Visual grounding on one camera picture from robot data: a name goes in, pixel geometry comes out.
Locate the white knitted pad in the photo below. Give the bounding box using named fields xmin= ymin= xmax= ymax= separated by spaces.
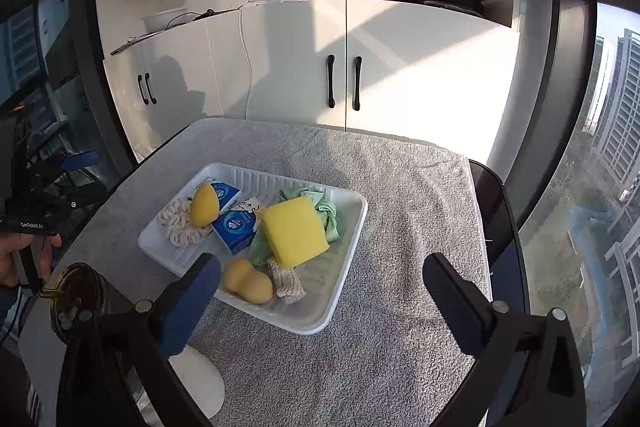
xmin=267 ymin=258 xmax=307 ymax=305

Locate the blue tissue packet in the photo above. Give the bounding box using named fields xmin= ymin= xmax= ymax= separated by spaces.
xmin=209 ymin=179 xmax=241 ymax=210
xmin=212 ymin=196 xmax=266 ymax=256

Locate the white base cabinet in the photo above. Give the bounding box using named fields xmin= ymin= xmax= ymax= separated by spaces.
xmin=102 ymin=0 xmax=521 ymax=164

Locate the grey flat object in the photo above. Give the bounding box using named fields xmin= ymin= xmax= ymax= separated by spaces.
xmin=110 ymin=34 xmax=151 ymax=56

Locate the large yellow rectangular sponge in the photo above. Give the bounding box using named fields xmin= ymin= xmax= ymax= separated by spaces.
xmin=262 ymin=198 xmax=331 ymax=270

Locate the white plastic tray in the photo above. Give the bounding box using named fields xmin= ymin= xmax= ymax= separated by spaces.
xmin=138 ymin=163 xmax=368 ymax=335

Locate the yellow egg-shaped sponge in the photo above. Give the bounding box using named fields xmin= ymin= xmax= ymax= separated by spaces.
xmin=190 ymin=183 xmax=220 ymax=229

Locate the amber glass cup black sleeve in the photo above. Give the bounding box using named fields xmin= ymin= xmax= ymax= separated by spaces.
xmin=47 ymin=262 xmax=138 ymax=348

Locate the black window frame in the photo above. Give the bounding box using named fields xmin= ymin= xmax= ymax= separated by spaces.
xmin=537 ymin=0 xmax=640 ymax=228

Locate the white bowl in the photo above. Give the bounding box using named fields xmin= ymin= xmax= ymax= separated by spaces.
xmin=142 ymin=7 xmax=188 ymax=32

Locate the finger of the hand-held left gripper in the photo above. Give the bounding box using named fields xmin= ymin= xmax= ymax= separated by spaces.
xmin=47 ymin=151 xmax=101 ymax=175
xmin=47 ymin=184 xmax=108 ymax=212

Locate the beige gourd-shaped sponge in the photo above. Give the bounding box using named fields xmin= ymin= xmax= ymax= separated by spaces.
xmin=221 ymin=258 xmax=275 ymax=305

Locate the person's left hand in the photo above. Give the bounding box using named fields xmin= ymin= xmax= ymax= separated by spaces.
xmin=0 ymin=233 xmax=63 ymax=288

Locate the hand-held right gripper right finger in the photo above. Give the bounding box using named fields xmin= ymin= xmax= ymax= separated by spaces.
xmin=422 ymin=253 xmax=587 ymax=427

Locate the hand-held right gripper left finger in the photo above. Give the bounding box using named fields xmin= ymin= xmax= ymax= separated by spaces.
xmin=57 ymin=253 xmax=222 ymax=427

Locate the high-rise building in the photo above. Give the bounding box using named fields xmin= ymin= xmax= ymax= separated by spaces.
xmin=582 ymin=29 xmax=640 ymax=188

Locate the white hanging cable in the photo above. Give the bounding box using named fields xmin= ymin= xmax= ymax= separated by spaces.
xmin=239 ymin=4 xmax=254 ymax=120

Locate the grey towel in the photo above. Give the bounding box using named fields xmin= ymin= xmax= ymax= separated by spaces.
xmin=20 ymin=117 xmax=493 ymax=427

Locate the white mug chrome lid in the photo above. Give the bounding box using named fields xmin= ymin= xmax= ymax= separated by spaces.
xmin=167 ymin=347 xmax=225 ymax=418

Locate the white knitted scrunchie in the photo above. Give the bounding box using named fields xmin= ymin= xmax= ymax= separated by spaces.
xmin=156 ymin=198 xmax=213 ymax=249

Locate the green cloth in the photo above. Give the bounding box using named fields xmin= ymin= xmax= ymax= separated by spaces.
xmin=247 ymin=187 xmax=346 ymax=268

